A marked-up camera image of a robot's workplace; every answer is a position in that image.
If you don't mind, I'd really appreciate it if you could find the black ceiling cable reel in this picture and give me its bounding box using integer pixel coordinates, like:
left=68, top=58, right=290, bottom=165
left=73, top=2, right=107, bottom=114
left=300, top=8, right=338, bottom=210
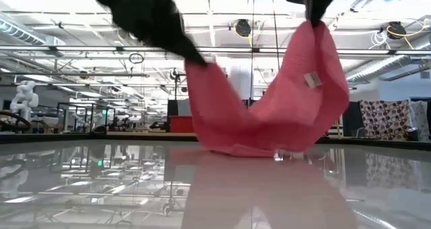
left=386, top=21, right=407, bottom=40
left=234, top=18, right=252, bottom=38

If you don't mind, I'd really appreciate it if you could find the black frame rack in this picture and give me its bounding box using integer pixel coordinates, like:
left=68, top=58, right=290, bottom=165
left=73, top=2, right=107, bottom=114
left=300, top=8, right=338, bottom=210
left=56, top=102, right=116, bottom=133

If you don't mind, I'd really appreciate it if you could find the circle-patterned cloth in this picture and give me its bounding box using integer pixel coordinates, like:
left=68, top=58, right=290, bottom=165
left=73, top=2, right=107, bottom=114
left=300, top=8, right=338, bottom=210
left=359, top=100, right=410, bottom=141

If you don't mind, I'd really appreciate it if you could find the white floral cloth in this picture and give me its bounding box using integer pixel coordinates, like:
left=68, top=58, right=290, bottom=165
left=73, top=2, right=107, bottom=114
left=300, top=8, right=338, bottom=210
left=409, top=100, right=431, bottom=142

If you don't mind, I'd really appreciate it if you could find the black hanging cable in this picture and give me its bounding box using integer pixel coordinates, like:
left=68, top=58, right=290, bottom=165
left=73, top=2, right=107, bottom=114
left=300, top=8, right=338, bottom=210
left=270, top=0, right=281, bottom=72

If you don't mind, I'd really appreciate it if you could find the long ceiling light rail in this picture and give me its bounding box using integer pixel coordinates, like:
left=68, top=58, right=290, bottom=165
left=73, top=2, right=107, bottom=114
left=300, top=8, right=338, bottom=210
left=0, top=45, right=431, bottom=60

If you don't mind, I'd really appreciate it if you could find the pink fluffy towel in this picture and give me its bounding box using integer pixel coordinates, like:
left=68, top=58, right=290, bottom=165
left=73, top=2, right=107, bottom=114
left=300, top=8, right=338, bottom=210
left=184, top=20, right=351, bottom=158

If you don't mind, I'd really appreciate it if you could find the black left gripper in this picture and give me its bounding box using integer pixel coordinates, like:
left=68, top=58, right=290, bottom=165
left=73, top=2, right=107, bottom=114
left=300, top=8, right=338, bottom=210
left=82, top=0, right=208, bottom=67

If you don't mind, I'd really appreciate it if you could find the black curved hoop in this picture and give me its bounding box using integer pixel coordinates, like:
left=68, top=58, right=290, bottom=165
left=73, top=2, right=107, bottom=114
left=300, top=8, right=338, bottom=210
left=0, top=110, right=33, bottom=134

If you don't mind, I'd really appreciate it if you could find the white robot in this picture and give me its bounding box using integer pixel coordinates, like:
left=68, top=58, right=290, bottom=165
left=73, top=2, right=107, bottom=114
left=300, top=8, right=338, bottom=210
left=9, top=79, right=40, bottom=122

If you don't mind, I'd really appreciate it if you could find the black table frame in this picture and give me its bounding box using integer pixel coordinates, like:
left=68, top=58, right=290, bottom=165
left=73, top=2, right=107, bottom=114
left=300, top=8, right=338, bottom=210
left=0, top=131, right=431, bottom=152

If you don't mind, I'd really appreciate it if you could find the black upright panel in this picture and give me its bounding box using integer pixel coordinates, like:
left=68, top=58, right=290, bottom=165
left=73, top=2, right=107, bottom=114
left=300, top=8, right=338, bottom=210
left=167, top=99, right=179, bottom=117

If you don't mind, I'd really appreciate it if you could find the red box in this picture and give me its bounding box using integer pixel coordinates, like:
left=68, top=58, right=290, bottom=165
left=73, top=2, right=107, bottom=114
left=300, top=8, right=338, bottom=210
left=169, top=115, right=195, bottom=133

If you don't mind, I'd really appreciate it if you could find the dark partition panel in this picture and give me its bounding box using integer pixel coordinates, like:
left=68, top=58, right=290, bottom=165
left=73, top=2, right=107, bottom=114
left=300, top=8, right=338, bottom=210
left=342, top=101, right=364, bottom=137

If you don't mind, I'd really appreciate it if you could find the silver ventilation duct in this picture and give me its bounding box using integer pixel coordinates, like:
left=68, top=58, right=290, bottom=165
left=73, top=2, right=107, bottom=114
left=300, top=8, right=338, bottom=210
left=0, top=18, right=67, bottom=47
left=345, top=36, right=431, bottom=85

